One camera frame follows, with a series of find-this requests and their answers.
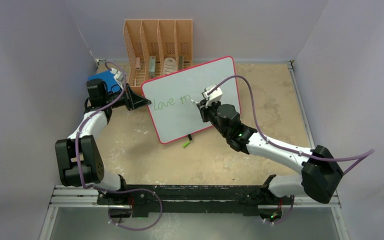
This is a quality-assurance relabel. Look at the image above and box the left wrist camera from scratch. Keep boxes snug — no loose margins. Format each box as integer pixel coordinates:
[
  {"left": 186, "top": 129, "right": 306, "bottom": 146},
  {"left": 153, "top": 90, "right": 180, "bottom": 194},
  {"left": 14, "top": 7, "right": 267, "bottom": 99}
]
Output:
[{"left": 110, "top": 68, "right": 124, "bottom": 86}]

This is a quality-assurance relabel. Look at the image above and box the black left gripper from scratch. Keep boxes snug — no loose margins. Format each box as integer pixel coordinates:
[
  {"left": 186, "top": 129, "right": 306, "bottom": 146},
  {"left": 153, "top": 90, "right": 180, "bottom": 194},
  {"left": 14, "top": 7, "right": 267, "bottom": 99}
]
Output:
[{"left": 103, "top": 83, "right": 151, "bottom": 111}]

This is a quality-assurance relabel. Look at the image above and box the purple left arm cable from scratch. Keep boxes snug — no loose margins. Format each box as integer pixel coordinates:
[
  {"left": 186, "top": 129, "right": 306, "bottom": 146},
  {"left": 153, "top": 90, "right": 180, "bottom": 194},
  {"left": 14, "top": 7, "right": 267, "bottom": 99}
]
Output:
[{"left": 74, "top": 61, "right": 163, "bottom": 193}]

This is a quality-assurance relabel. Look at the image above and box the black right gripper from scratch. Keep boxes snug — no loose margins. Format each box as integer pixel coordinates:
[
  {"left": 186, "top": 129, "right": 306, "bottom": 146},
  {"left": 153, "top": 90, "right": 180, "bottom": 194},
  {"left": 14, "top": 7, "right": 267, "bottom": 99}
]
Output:
[{"left": 198, "top": 97, "right": 229, "bottom": 138}]

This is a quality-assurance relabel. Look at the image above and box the pink-framed whiteboard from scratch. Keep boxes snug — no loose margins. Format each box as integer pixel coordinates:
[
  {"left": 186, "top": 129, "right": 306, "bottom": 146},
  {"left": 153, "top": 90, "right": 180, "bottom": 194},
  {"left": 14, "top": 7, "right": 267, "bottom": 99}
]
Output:
[{"left": 141, "top": 56, "right": 236, "bottom": 144}]

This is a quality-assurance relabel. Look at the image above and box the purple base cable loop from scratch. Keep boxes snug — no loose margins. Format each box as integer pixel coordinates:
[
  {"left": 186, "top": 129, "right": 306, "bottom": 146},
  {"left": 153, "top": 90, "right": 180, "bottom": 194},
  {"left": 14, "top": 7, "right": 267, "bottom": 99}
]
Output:
[{"left": 107, "top": 188, "right": 164, "bottom": 232}]

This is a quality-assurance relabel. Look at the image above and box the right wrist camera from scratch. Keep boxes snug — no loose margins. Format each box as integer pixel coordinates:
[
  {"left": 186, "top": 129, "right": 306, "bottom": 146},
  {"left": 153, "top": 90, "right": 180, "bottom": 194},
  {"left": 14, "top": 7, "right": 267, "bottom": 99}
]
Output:
[{"left": 201, "top": 84, "right": 223, "bottom": 108}]

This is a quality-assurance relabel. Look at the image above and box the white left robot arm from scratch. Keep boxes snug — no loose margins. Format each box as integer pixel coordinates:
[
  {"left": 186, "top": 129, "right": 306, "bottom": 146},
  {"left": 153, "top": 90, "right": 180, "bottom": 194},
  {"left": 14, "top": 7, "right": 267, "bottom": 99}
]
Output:
[{"left": 54, "top": 78, "right": 151, "bottom": 205}]

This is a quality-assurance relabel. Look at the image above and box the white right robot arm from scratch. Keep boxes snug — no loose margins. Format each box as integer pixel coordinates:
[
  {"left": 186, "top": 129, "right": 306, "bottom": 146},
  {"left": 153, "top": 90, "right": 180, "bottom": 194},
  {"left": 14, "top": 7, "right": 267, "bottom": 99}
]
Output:
[{"left": 196, "top": 100, "right": 344, "bottom": 204}]

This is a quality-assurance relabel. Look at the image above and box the orange plastic file organizer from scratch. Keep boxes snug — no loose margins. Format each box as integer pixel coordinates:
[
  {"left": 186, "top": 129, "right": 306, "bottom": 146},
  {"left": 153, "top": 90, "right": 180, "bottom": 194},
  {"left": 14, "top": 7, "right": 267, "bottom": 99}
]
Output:
[{"left": 122, "top": 19, "right": 194, "bottom": 89}]

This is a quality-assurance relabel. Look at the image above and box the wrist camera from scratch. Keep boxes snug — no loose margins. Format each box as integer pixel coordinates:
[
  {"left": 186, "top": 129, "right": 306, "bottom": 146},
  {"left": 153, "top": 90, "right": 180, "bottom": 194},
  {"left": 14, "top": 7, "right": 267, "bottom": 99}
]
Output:
[
  {"left": 110, "top": 68, "right": 124, "bottom": 86},
  {"left": 201, "top": 84, "right": 223, "bottom": 108}
]

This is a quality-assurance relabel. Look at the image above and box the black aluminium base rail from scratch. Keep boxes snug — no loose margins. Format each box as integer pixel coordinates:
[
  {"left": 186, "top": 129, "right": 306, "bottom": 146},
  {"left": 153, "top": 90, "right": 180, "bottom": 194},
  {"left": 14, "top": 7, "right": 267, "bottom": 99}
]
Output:
[{"left": 50, "top": 184, "right": 340, "bottom": 221}]

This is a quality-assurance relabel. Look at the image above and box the green marker cap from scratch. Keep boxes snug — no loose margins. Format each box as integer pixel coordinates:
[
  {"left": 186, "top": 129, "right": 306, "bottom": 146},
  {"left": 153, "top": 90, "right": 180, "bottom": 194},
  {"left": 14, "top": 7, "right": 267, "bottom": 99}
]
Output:
[{"left": 182, "top": 140, "right": 191, "bottom": 148}]

